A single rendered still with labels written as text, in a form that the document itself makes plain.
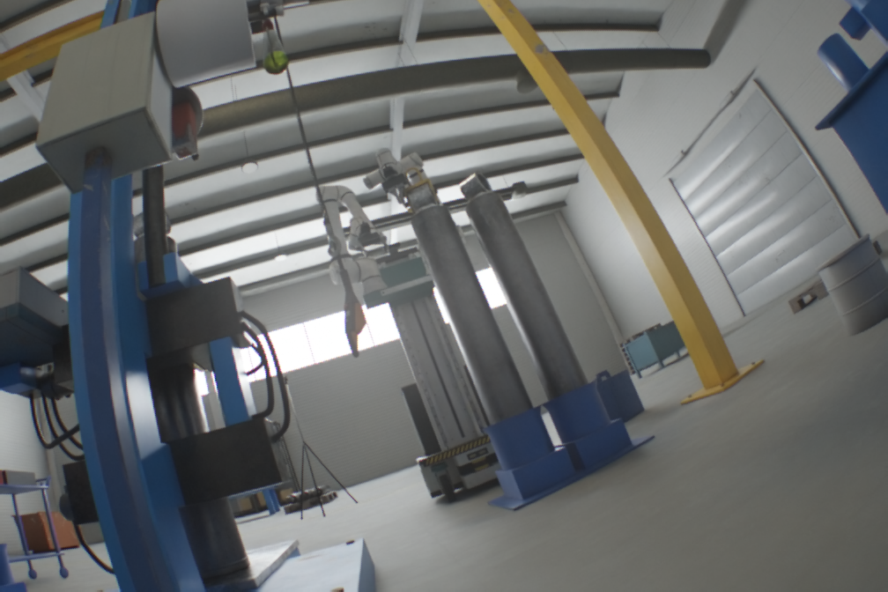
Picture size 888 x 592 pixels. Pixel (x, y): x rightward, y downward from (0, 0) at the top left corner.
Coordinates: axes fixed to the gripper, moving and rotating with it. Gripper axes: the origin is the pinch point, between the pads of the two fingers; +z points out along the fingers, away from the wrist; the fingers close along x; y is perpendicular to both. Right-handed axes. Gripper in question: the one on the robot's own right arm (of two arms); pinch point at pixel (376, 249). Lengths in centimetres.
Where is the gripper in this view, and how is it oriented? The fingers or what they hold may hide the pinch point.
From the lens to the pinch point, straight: 272.7
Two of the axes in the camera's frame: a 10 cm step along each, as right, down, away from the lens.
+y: -0.2, 7.5, 6.6
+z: 5.1, 5.8, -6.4
